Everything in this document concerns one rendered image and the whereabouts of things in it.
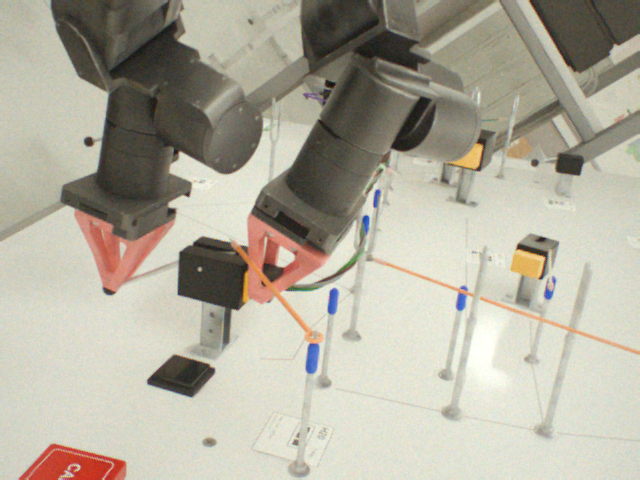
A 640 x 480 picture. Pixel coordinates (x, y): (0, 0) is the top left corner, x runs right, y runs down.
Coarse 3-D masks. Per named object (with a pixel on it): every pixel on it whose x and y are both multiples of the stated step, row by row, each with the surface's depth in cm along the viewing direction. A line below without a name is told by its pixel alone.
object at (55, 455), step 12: (48, 456) 43; (60, 456) 43; (72, 456) 43; (84, 456) 43; (96, 456) 44; (36, 468) 42; (48, 468) 42; (60, 468) 42; (72, 468) 42; (84, 468) 42; (96, 468) 43; (108, 468) 43; (120, 468) 43
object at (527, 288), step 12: (528, 240) 76; (540, 240) 78; (552, 240) 77; (540, 252) 74; (552, 252) 75; (552, 264) 77; (528, 276) 78; (540, 276) 75; (516, 288) 78; (528, 288) 79; (504, 300) 78; (516, 300) 78; (528, 300) 79
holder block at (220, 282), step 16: (208, 240) 62; (192, 256) 59; (208, 256) 59; (224, 256) 59; (240, 256) 60; (192, 272) 59; (208, 272) 59; (224, 272) 58; (240, 272) 58; (192, 288) 60; (208, 288) 59; (224, 288) 59; (240, 288) 58; (224, 304) 59; (240, 304) 59
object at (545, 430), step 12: (588, 264) 52; (588, 276) 51; (588, 288) 51; (576, 300) 53; (576, 312) 52; (576, 324) 52; (564, 348) 54; (564, 360) 54; (564, 372) 55; (552, 396) 55; (552, 408) 56; (540, 432) 57; (552, 432) 56
